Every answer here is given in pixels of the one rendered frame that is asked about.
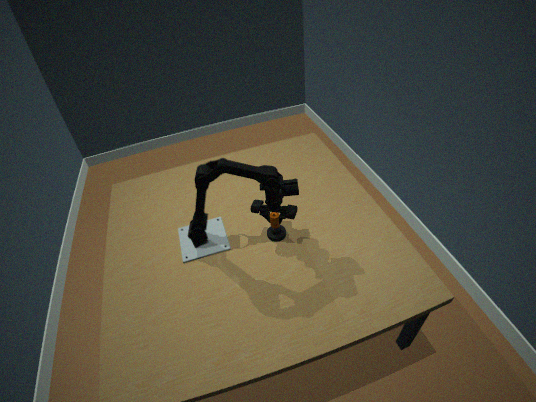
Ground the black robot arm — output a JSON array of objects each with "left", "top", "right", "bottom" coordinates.
[{"left": 187, "top": 158, "right": 299, "bottom": 248}]

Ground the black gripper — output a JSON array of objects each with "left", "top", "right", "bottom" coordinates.
[{"left": 250, "top": 197, "right": 298, "bottom": 225}]

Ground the orange knob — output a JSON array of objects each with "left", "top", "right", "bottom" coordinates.
[{"left": 270, "top": 212, "right": 280, "bottom": 228}]

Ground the dark grey round pedestal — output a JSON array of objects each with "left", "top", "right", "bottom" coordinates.
[{"left": 267, "top": 225, "right": 286, "bottom": 242}]

